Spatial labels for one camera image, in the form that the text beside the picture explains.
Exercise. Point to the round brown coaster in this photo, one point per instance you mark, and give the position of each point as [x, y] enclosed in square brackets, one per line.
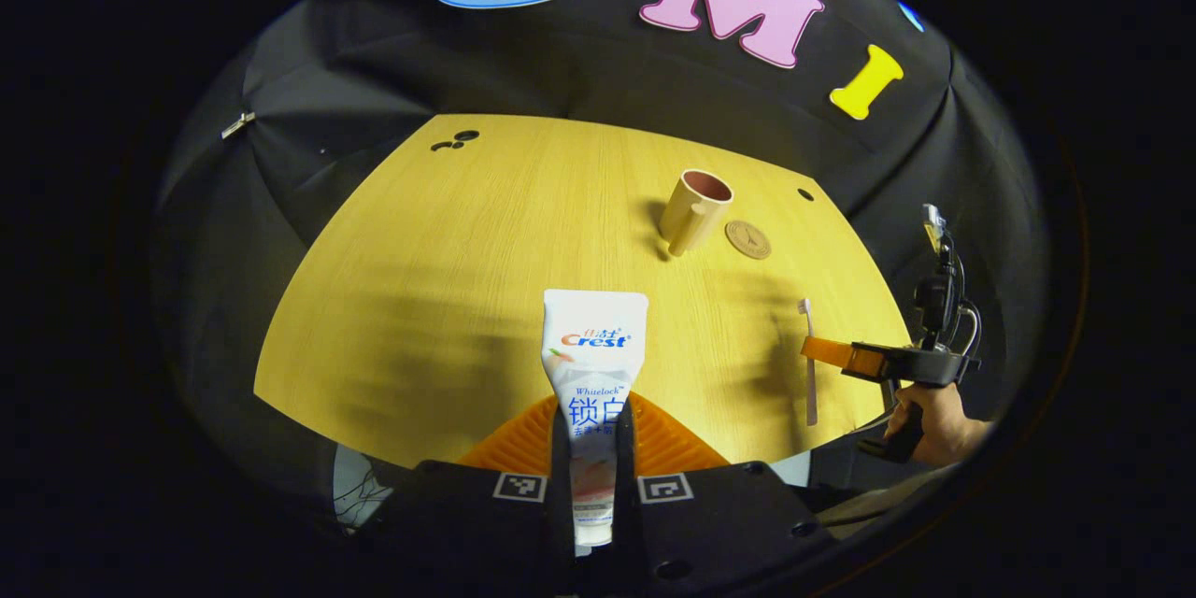
[747, 239]

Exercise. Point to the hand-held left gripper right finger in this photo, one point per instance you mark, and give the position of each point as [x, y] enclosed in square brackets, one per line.
[719, 523]

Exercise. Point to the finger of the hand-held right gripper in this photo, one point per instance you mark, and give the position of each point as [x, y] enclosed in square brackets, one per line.
[832, 353]

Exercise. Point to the pale pink toothbrush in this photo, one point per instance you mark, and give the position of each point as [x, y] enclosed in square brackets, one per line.
[809, 383]

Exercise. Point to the black backdrop cloth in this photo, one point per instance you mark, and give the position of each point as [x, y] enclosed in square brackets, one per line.
[327, 65]

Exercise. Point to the wooden desktop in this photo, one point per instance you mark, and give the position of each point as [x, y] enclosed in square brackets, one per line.
[467, 234]

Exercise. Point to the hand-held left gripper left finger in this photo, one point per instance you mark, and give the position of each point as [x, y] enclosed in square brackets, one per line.
[467, 523]

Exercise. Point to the white toothpaste tube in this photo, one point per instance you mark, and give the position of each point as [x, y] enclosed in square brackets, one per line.
[594, 364]

